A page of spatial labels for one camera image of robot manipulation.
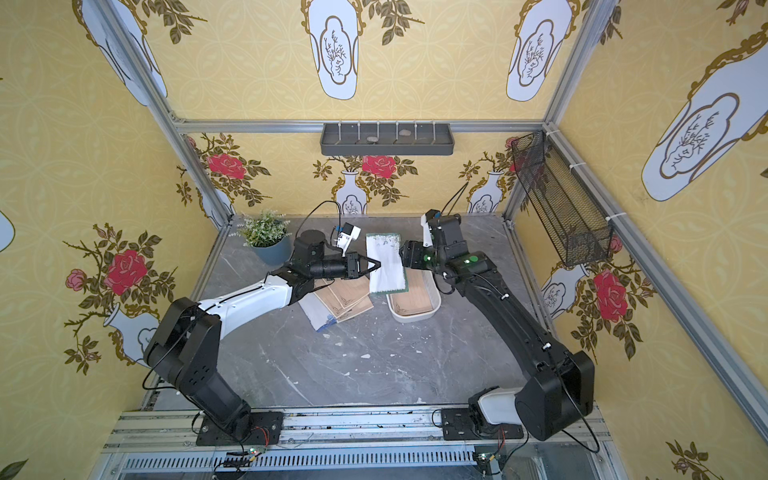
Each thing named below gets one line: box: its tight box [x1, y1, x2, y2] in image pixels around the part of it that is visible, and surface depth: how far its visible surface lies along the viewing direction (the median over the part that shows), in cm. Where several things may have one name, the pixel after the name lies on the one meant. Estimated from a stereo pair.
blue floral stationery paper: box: [298, 292, 337, 332], surface depth 94 cm
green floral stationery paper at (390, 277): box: [366, 233, 408, 294], surface depth 83 cm
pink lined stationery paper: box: [389, 282, 433, 316], surface depth 98 cm
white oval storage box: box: [386, 269, 442, 323], surface depth 97 cm
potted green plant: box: [229, 209, 292, 265], surface depth 98 cm
